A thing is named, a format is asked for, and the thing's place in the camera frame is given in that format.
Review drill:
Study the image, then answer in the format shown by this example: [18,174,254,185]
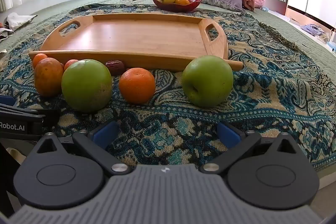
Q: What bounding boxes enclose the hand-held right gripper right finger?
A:
[198,121,305,175]

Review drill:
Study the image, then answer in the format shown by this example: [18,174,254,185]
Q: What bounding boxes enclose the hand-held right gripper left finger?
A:
[28,120,132,177]

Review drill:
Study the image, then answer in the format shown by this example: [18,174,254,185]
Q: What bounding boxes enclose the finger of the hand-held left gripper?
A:
[0,103,60,136]
[0,94,16,107]

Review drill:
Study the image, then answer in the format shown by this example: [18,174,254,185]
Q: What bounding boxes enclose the large dull orange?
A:
[34,57,64,97]

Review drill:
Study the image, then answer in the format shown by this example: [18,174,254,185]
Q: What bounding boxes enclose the large green apple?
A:
[61,59,113,112]

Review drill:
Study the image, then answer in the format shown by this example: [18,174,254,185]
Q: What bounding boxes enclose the small orange mandarin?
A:
[64,59,79,71]
[32,53,49,69]

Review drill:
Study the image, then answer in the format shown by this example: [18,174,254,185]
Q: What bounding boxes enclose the bright orange mandarin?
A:
[119,68,156,105]

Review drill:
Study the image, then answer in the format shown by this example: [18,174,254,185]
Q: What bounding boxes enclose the wooden serving tray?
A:
[28,13,244,72]

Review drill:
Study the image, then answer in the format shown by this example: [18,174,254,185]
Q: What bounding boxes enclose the blue paisley blanket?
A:
[0,4,336,172]

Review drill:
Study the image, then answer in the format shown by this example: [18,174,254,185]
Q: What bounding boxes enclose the white bag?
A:
[0,28,15,42]

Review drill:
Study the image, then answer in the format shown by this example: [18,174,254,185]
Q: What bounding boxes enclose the red date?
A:
[105,60,125,76]

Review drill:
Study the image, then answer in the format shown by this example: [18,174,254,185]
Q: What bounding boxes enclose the pale purple cloth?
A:
[301,23,326,37]

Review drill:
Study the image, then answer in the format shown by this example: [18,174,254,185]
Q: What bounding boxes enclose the dark red wooden furniture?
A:
[268,0,287,15]

